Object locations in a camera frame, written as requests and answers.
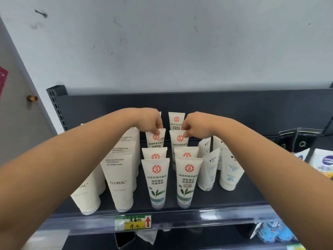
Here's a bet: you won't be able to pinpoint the person's left hand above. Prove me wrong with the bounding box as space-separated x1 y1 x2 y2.
135 109 164 135

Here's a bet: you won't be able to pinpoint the person's right hand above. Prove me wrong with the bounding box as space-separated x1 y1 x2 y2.
181 112 218 139

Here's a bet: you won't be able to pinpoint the white red-seal cleanser tube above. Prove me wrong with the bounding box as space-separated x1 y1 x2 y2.
169 130 189 171
145 128 166 149

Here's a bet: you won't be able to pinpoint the person's right forearm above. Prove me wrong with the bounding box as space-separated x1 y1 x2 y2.
215 118 333 238

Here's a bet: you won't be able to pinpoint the person's left forearm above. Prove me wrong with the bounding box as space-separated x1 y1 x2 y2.
0 108 141 242

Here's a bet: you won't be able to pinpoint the white blue-print cream tube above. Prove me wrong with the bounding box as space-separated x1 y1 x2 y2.
219 145 245 191
197 137 212 158
197 147 221 192
212 135 225 171

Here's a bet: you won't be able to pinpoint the cream foam cleanser tube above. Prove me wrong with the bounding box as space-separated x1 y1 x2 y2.
120 127 141 167
70 164 102 215
109 140 140 191
91 164 107 196
100 152 137 213

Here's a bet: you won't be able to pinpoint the rows of leaf-print cleanser tubes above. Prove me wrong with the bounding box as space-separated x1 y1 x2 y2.
141 111 203 210

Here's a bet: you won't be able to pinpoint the dark grey metal shelf unit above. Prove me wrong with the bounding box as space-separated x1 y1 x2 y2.
46 85 333 250

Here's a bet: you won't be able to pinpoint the yellow and green price label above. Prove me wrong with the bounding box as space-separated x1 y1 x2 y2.
114 214 152 231

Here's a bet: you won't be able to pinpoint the white crumpled paper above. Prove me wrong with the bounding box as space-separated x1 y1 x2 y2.
135 230 159 245

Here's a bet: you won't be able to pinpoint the white and blue packet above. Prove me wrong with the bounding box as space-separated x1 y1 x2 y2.
293 147 310 161
308 148 333 179

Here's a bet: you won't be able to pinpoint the pile of blue packets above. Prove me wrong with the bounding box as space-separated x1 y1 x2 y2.
256 220 297 244

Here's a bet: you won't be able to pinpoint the clear plastic price rail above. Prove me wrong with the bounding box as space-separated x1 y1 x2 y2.
39 204 280 236

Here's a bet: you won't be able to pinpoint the red wall sign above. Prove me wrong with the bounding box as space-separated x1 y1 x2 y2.
0 66 9 99

